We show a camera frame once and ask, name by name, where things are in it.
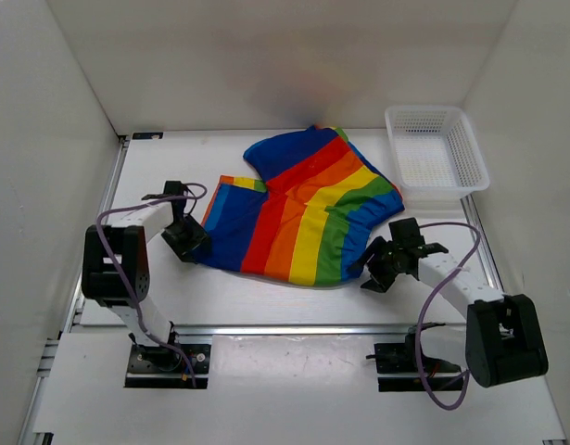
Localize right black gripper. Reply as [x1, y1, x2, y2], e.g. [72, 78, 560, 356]
[348, 235, 403, 293]

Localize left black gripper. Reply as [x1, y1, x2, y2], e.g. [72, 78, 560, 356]
[161, 214, 211, 263]

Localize rainbow striped shorts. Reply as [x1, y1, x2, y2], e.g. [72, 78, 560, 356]
[195, 126, 404, 286]

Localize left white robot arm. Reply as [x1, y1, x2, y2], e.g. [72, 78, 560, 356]
[82, 181, 210, 371]

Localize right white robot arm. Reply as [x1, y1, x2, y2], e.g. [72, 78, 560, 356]
[349, 218, 549, 388]

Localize black corner label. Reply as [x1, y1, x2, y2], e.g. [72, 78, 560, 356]
[132, 132, 164, 140]

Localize white plastic basket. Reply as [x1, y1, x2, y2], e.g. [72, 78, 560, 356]
[385, 105, 490, 203]

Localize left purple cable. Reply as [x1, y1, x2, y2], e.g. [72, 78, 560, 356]
[95, 182, 209, 388]

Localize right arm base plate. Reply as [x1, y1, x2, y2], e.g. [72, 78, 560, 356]
[365, 326, 465, 393]

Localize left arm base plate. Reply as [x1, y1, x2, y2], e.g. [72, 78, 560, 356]
[124, 344, 211, 389]

